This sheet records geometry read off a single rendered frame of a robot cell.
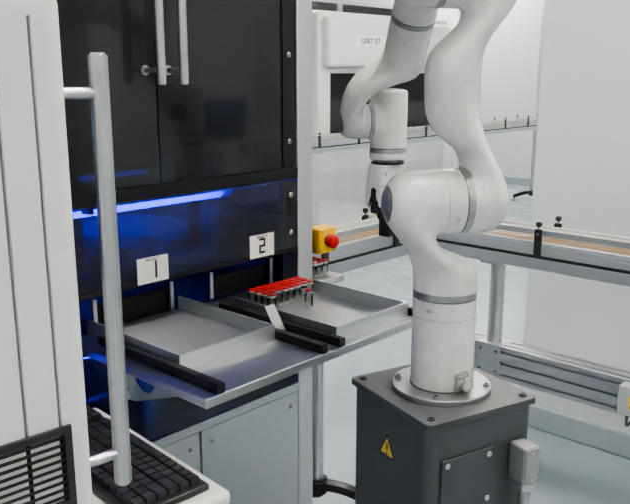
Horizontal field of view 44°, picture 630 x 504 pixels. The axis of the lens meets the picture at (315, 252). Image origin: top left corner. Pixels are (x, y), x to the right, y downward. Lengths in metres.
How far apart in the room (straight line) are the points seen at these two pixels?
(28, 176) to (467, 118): 0.75
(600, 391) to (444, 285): 1.27
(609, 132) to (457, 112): 1.74
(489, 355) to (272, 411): 0.90
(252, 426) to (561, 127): 1.71
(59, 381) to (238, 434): 1.10
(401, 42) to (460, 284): 0.51
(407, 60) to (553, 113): 1.59
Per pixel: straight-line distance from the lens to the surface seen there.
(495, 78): 10.83
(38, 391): 1.06
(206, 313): 1.89
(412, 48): 1.63
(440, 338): 1.45
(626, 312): 3.16
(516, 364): 2.72
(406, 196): 1.37
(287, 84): 2.04
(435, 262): 1.41
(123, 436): 1.15
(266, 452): 2.22
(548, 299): 3.28
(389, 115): 1.74
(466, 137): 1.40
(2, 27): 0.98
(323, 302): 1.99
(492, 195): 1.42
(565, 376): 2.65
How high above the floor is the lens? 1.46
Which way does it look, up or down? 13 degrees down
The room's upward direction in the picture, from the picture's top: straight up
